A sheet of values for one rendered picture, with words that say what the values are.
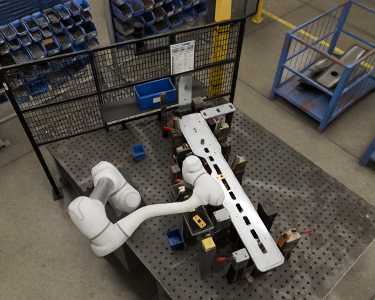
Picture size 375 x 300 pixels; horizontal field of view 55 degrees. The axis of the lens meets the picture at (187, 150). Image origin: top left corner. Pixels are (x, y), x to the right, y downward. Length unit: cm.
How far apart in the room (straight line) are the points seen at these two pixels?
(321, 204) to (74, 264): 214
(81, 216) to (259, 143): 186
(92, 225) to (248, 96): 328
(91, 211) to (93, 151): 139
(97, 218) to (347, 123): 354
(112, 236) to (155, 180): 112
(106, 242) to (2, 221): 212
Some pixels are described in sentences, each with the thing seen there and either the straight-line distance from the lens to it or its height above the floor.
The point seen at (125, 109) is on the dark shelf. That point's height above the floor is 103.
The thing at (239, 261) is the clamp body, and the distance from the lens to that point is 220.
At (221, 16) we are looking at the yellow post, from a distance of 302.
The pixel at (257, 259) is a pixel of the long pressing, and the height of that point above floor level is 100.
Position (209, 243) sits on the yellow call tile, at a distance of 211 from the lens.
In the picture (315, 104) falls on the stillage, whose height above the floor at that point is 16.
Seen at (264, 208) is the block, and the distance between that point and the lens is 243.
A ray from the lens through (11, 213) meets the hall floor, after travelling 389.
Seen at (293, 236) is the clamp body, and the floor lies 106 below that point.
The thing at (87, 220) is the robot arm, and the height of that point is 152.
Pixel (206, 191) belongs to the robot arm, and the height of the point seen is 157.
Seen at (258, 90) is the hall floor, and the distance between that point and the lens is 482.
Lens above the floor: 307
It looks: 50 degrees down
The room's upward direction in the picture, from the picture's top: 2 degrees clockwise
